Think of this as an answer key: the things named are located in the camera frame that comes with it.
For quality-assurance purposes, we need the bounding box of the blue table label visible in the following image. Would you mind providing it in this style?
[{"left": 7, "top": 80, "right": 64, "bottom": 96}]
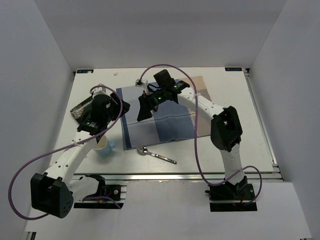
[
  {"left": 76, "top": 69, "right": 94, "bottom": 74},
  {"left": 224, "top": 67, "right": 243, "bottom": 72}
]

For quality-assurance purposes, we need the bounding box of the light blue mug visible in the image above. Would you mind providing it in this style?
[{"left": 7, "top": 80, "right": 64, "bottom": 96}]
[{"left": 93, "top": 136, "right": 117, "bottom": 157}]

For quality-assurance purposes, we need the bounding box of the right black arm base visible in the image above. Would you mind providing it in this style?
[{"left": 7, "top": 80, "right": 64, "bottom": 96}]
[{"left": 205, "top": 176, "right": 258, "bottom": 213}]

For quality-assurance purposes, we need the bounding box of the right blue table label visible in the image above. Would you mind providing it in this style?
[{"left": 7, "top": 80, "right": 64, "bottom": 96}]
[{"left": 224, "top": 67, "right": 243, "bottom": 72}]

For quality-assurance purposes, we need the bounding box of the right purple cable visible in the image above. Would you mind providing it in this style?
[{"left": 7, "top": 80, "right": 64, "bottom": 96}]
[{"left": 139, "top": 64, "right": 263, "bottom": 187}]

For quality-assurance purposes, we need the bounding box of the purple cable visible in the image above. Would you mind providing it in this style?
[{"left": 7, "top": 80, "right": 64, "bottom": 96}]
[
  {"left": 8, "top": 85, "right": 125, "bottom": 221},
  {"left": 139, "top": 64, "right": 263, "bottom": 187}
]

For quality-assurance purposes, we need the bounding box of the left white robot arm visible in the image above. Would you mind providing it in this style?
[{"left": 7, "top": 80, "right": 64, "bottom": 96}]
[{"left": 30, "top": 90, "right": 130, "bottom": 219}]

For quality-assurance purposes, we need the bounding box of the dark floral rectangular plate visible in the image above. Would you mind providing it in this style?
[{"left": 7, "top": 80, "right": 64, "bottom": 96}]
[{"left": 69, "top": 96, "right": 93, "bottom": 124}]

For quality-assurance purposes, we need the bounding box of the blue beige checked placemat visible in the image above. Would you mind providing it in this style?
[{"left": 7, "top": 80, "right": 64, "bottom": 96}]
[{"left": 116, "top": 76, "right": 213, "bottom": 151}]

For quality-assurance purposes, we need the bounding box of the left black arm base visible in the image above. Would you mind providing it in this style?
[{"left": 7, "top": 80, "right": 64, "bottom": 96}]
[{"left": 67, "top": 174, "right": 127, "bottom": 209}]

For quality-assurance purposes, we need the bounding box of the metal spoon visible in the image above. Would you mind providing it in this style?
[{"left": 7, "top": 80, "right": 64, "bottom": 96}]
[{"left": 136, "top": 146, "right": 177, "bottom": 165}]

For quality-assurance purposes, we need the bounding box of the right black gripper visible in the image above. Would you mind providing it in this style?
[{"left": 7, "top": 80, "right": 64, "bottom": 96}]
[{"left": 137, "top": 87, "right": 168, "bottom": 122}]

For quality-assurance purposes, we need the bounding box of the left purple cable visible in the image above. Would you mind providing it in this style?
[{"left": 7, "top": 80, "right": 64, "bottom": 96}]
[{"left": 8, "top": 85, "right": 125, "bottom": 221}]

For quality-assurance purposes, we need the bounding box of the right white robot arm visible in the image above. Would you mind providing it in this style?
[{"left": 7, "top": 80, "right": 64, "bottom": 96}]
[{"left": 135, "top": 69, "right": 248, "bottom": 200}]

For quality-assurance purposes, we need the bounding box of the left blue table label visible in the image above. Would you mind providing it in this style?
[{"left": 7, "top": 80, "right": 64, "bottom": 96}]
[{"left": 76, "top": 69, "right": 94, "bottom": 74}]

